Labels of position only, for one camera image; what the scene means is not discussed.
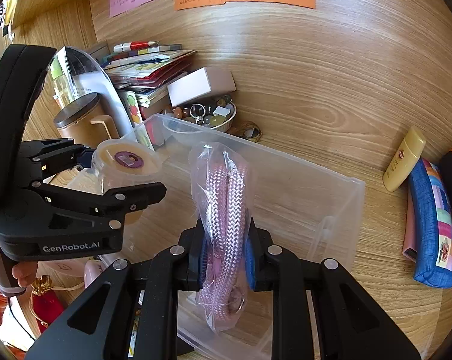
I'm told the cream slime plastic jar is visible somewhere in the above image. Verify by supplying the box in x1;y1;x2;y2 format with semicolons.
90;138;163;226

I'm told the pink rope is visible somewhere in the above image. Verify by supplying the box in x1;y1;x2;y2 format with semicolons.
187;141;259;332

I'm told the pink round compact case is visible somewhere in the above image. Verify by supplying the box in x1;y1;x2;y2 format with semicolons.
83;259;107;288

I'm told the white round lidded jar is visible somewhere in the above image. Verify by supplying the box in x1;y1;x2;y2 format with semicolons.
36;258;88;283

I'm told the person's left hand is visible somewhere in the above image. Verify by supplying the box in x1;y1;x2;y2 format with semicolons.
12;261;38;288

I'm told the brown ceramic lidded mug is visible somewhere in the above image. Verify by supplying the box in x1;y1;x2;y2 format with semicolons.
53;93;119;148

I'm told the white paper stand holder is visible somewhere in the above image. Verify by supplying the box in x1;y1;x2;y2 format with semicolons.
49;46;132;137

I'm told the clear plastic storage bin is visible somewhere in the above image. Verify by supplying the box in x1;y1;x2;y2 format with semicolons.
65;113;367;360

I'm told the fruit sticker sheet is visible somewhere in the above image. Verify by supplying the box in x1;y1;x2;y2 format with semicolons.
118;90;143;128

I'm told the blue patchwork pencil pouch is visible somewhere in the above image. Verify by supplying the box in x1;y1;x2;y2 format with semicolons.
402;158;452;289

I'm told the white bowl of trinkets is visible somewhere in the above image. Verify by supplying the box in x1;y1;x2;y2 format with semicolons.
163;94;237;133

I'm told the stack of booklets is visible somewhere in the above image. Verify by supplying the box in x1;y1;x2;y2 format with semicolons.
101;45;196;110

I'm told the white cardboard box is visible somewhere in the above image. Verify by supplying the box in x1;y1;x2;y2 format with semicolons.
167;67;236;107

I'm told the yellow small lotion bottle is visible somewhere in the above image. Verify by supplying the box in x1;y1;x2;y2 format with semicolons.
383;126;426;192

